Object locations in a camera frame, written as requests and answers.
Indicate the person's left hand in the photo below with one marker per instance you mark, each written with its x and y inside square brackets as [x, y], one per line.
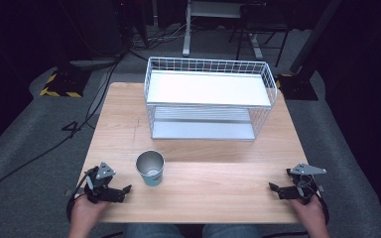
[85, 214]

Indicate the grey slanted metal pole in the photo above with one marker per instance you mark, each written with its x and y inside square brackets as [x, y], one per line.
[314, 36]

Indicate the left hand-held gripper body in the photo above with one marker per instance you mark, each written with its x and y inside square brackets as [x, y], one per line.
[99, 188]

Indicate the person's right hand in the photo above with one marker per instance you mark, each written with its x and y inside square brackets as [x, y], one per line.
[309, 216]

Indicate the black chair frame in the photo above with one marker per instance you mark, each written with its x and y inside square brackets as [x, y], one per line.
[261, 23]

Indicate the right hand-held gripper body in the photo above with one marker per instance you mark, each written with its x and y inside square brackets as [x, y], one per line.
[304, 185]

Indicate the white desk frame with legs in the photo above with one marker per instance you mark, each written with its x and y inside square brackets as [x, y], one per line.
[187, 29]

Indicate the black and yellow striped base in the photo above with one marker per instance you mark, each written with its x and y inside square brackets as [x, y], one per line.
[297, 87]
[64, 82]

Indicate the metal cup with teal sleeve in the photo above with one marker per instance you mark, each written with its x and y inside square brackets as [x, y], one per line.
[150, 168]

